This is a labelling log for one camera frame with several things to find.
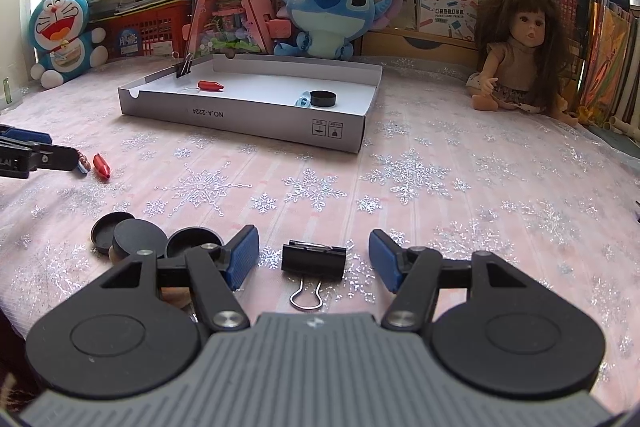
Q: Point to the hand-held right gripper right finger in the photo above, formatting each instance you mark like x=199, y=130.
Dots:
x=385, y=257

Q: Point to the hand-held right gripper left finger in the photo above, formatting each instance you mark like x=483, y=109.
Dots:
x=242, y=257

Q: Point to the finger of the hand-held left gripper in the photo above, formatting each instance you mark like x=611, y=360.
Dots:
x=35, y=138
x=55, y=158

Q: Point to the bear hair clip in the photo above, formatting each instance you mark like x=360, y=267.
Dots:
x=84, y=163

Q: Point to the red crayon-shaped cap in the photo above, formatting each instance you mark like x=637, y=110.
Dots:
x=210, y=86
x=102, y=167

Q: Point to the black round lid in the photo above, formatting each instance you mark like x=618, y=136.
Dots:
x=192, y=242
x=105, y=232

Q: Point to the large black binder clip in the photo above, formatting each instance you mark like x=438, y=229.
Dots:
x=314, y=259

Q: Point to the black solid round puck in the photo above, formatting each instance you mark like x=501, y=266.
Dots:
x=137, y=237

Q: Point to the clear plastic disc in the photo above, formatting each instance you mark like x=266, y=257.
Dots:
x=187, y=89

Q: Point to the light blue hair clip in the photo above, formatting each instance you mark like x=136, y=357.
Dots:
x=302, y=100

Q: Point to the white cardboard box lid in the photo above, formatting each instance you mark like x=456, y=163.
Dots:
x=260, y=89

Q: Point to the black round cap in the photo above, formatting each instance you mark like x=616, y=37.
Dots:
x=322, y=99

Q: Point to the green plastic stick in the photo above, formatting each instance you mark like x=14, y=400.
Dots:
x=6, y=91

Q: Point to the pink snowflake tablecloth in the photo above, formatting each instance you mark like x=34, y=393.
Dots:
x=450, y=187

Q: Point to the blue cat plush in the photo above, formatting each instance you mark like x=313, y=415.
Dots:
x=57, y=32

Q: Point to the tan round nut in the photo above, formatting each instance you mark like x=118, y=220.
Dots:
x=118, y=256

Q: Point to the red plastic basket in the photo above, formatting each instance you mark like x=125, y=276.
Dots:
x=150, y=32

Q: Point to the small black binder clip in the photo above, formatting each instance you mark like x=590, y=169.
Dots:
x=184, y=68

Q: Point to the dark red cloth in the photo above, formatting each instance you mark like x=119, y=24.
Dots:
x=12, y=367

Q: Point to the wooden drawer box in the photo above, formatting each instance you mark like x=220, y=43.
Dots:
x=390, y=44

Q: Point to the white pencil-print box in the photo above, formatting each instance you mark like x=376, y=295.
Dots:
x=445, y=12

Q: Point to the blue alien plush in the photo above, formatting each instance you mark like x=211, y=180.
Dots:
x=330, y=7

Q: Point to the brown-haired doll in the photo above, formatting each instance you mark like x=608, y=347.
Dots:
x=525, y=37

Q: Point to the white tubes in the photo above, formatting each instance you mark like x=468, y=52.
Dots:
x=617, y=124

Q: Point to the row of thin picture books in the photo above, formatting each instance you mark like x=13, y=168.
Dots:
x=610, y=52

